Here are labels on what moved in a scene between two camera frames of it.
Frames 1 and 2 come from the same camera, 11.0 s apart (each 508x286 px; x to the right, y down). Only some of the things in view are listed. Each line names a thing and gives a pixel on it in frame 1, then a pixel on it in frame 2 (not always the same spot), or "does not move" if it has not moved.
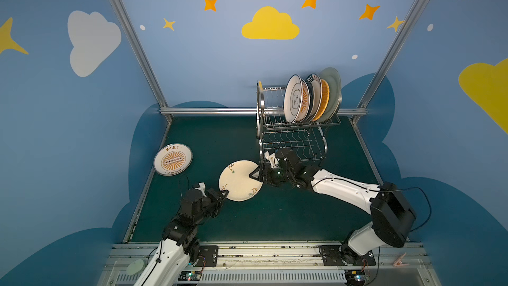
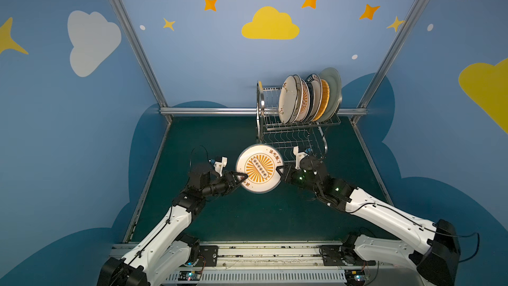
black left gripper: x=216 y=198 to x=229 y=181
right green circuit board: x=355 y=277 does not move
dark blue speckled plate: x=311 y=100 does not move
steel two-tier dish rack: x=302 y=142 does not move
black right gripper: x=264 y=171 to x=294 y=173
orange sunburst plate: x=172 y=159 to x=260 y=162
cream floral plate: x=235 y=177 to x=288 y=99
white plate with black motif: x=293 y=98 does not move
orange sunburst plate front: x=305 y=104 does not move
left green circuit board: x=190 y=275 does not move
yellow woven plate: x=325 y=100 does not move
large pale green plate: x=332 y=78 does not move
